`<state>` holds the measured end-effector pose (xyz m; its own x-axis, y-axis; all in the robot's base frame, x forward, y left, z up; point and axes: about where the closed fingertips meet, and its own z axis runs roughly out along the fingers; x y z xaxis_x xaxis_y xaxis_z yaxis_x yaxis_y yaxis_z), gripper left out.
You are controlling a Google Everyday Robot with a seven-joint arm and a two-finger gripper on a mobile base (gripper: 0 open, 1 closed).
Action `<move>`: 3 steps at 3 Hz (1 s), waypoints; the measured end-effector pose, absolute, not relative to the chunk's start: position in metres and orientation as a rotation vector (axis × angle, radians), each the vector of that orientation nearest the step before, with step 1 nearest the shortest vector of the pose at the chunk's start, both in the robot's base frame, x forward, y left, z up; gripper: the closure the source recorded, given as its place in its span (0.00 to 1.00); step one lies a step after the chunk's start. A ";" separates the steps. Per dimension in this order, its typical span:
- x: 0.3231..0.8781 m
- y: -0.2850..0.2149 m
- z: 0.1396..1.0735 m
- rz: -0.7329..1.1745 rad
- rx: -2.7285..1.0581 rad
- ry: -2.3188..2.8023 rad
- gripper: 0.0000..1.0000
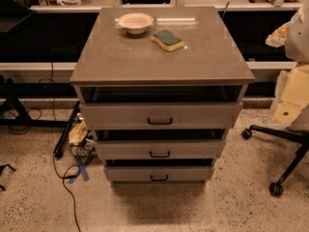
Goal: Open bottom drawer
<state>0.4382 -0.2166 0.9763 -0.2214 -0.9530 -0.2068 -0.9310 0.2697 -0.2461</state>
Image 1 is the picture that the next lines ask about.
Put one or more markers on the grey bottom drawer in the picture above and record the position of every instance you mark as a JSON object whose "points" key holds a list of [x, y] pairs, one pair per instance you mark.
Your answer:
{"points": [[158, 174]]}

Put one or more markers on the grey top drawer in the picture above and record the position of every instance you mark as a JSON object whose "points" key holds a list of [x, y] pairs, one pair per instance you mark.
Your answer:
{"points": [[161, 116]]}

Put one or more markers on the black power strip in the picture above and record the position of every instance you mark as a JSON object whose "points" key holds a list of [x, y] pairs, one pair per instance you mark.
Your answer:
{"points": [[58, 150]]}

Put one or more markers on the grey drawer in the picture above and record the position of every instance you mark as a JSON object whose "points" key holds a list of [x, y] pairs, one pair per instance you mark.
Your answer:
{"points": [[161, 116], [168, 150], [158, 174]]}

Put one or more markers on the black desk leg stand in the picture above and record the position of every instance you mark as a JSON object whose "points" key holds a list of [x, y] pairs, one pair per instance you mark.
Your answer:
{"points": [[23, 119]]}

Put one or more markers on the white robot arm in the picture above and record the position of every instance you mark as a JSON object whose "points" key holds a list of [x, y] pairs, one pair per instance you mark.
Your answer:
{"points": [[294, 35]]}

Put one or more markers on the black office chair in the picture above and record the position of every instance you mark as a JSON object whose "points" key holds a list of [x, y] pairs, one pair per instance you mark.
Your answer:
{"points": [[291, 144]]}

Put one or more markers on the grey middle drawer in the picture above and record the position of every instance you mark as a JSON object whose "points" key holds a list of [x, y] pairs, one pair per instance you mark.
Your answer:
{"points": [[168, 150]]}

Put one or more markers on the grey drawer cabinet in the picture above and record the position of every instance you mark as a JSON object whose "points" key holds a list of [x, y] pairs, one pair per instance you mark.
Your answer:
{"points": [[116, 68]]}

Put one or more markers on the white paper bowl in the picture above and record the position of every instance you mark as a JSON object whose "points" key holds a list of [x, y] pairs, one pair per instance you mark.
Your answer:
{"points": [[135, 23]]}

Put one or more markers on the blue tape cross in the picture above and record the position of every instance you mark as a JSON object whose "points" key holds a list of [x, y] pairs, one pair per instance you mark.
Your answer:
{"points": [[82, 163]]}

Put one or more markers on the crumpled snack bag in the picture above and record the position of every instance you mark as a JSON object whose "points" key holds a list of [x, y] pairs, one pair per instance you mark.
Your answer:
{"points": [[81, 141]]}

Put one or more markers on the green yellow sponge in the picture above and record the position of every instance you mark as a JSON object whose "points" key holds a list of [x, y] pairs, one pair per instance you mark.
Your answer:
{"points": [[167, 40]]}

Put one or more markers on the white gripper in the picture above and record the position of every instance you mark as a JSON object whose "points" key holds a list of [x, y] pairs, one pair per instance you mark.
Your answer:
{"points": [[297, 43]]}

